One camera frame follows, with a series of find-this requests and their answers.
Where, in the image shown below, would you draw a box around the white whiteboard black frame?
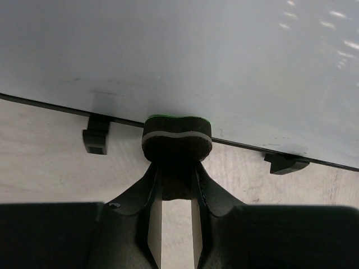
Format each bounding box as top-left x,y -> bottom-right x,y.
1,1 -> 358,170

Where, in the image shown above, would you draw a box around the black felt whiteboard eraser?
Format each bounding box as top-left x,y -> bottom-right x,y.
141,114 -> 213,202

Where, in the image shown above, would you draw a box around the metal easel stand black feet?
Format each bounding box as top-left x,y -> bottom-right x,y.
82,113 -> 311,176

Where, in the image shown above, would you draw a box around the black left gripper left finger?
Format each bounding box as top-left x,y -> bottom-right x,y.
1,165 -> 162,268

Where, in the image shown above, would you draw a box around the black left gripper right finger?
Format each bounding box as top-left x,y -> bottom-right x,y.
191,164 -> 358,268

